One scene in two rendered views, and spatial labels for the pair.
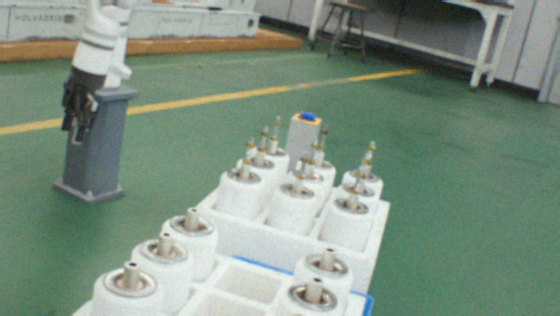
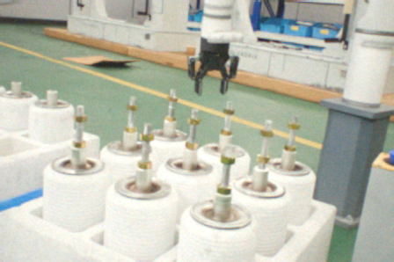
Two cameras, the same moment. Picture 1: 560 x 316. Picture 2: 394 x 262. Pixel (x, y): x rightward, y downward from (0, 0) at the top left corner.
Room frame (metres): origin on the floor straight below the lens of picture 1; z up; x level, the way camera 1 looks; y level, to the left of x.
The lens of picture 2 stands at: (1.64, -0.72, 0.49)
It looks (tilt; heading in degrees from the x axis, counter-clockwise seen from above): 15 degrees down; 108
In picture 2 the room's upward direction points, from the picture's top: 6 degrees clockwise
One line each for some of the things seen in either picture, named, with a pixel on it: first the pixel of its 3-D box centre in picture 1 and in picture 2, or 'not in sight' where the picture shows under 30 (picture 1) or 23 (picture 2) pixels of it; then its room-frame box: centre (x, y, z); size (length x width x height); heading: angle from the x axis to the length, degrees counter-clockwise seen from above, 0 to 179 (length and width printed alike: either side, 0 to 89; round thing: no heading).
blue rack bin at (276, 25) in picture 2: not in sight; (280, 25); (0.51, 5.96, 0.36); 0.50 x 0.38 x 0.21; 63
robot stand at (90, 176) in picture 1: (95, 140); (349, 160); (1.67, 0.48, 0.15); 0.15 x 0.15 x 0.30; 63
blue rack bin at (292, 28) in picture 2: not in sight; (304, 28); (0.88, 5.74, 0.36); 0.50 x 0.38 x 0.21; 63
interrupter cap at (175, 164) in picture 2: (307, 176); (189, 166); (1.43, -0.09, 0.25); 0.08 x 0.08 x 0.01
